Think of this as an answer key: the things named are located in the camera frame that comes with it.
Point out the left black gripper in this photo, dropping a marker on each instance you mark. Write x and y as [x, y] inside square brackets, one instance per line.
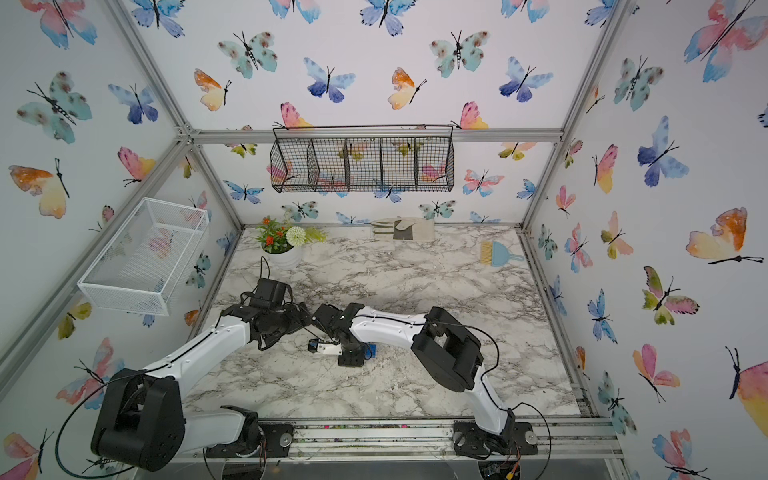
[297, 321]

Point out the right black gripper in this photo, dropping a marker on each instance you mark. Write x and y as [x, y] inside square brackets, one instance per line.
[349, 349]

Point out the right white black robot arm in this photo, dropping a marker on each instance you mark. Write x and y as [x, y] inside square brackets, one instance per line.
[448, 351]

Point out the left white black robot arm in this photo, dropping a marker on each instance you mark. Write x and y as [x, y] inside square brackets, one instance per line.
[142, 422]

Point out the potted flower plant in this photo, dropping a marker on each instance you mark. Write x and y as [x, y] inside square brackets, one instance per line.
[282, 243]

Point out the blue dustpan brush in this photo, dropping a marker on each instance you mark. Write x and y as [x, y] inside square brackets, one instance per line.
[495, 254]

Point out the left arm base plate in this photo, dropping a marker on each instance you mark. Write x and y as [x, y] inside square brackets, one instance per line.
[262, 441]

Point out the white mesh wall basket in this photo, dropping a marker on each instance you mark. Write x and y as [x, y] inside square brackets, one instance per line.
[142, 263]

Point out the black wire wall basket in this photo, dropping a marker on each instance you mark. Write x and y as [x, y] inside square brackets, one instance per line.
[363, 159]

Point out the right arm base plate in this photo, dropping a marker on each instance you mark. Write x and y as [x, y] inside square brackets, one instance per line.
[518, 438]

